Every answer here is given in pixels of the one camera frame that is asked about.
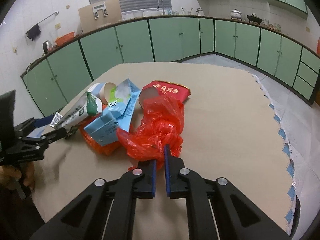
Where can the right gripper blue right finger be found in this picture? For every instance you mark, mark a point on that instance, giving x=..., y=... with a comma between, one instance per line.
x=167, y=168

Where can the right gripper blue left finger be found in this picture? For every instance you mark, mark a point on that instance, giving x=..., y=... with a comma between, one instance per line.
x=153, y=177

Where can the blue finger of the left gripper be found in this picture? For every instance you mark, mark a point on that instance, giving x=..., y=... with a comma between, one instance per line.
x=60, y=133
x=43, y=121

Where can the red plastic bag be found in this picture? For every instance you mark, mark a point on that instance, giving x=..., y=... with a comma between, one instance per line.
x=162, y=123

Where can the light blue milk carton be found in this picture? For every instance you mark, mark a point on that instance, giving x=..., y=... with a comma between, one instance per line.
x=103, y=128

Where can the orange foam net sleeve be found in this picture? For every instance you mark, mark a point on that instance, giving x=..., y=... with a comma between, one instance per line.
x=108, y=149

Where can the blue and white paper cup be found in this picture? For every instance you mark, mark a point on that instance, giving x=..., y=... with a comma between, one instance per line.
x=102, y=91

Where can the red paper cup gold print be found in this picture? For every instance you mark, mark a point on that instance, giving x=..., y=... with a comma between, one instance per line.
x=156, y=88

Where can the green lower kitchen cabinets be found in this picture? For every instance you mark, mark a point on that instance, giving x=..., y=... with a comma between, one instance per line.
x=56, y=78

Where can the person's left hand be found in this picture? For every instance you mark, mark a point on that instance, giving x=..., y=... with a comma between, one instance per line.
x=10, y=173

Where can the light blue flat carton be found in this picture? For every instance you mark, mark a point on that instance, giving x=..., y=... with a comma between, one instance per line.
x=121, y=106

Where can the steel electric kettle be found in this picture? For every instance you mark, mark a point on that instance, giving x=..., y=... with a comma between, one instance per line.
x=47, y=47

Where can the orange plastic basket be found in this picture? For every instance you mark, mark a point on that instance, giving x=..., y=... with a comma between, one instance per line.
x=64, y=39

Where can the cardboard sheet with scale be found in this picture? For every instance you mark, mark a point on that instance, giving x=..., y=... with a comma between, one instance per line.
x=100, y=14

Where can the chrome sink faucet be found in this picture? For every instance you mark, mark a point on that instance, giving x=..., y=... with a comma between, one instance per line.
x=160, y=6

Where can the white cooking pot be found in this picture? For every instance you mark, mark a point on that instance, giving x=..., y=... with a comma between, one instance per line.
x=236, y=15

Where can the black wok on stove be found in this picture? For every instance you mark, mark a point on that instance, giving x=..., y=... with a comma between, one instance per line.
x=254, y=19

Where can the orange thermos bottle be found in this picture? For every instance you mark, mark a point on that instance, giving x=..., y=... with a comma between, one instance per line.
x=318, y=46

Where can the dark towel on rail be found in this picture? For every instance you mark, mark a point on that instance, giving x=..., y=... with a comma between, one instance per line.
x=33, y=32

